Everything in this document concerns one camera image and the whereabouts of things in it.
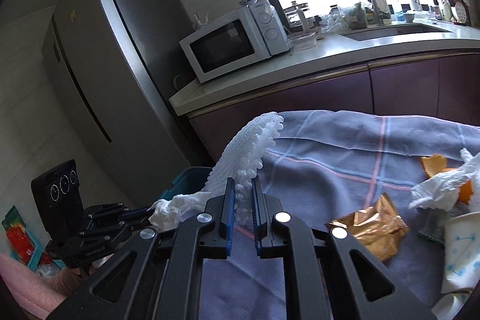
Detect white foam fruit net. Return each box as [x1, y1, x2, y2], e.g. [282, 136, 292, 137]
[203, 112, 284, 227]

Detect patterned paper cup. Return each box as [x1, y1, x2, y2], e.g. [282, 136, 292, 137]
[441, 212, 480, 294]
[431, 292, 470, 320]

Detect pink sleeve left forearm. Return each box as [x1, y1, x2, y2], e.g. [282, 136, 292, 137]
[1, 254, 83, 319]

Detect teal trash bin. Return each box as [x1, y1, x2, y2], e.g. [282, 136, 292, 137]
[160, 166, 212, 201]

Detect blue plaid tablecloth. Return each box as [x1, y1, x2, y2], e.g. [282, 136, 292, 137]
[199, 110, 479, 319]

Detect gold foil snack wrapper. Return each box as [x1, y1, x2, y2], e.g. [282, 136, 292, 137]
[326, 193, 409, 262]

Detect white microwave oven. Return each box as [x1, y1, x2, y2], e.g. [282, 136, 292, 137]
[180, 0, 291, 83]

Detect green candy wrapper near peel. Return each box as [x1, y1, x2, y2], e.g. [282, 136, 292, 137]
[417, 209, 449, 248]

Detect silver refrigerator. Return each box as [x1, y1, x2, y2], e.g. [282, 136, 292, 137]
[42, 0, 196, 203]

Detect orange peel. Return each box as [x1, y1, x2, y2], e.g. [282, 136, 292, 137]
[420, 153, 475, 206]

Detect white tissue with peel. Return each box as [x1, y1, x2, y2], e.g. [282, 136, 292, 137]
[408, 148, 479, 212]

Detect blue white bowl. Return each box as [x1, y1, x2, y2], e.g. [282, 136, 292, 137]
[239, 0, 258, 7]

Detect purple base cabinets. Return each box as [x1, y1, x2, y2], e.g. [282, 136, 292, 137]
[190, 53, 479, 159]

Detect white soap dispenser bottle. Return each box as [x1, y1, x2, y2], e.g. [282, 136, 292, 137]
[376, 0, 391, 24]

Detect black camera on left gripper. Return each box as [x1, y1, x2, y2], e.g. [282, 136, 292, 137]
[31, 159, 84, 243]

